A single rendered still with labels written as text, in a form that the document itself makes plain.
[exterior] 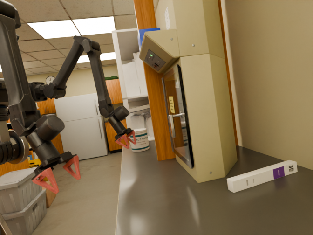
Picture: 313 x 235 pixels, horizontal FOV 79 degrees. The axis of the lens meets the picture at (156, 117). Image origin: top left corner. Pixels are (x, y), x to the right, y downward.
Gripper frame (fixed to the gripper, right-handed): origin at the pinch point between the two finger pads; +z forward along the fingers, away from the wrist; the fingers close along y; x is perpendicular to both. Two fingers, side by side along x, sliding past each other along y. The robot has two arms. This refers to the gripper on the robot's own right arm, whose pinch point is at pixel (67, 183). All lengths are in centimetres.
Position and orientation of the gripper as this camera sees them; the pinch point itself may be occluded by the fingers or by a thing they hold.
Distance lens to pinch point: 71.5
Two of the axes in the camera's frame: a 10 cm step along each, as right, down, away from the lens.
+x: -7.5, 5.9, 3.0
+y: 2.9, -1.1, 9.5
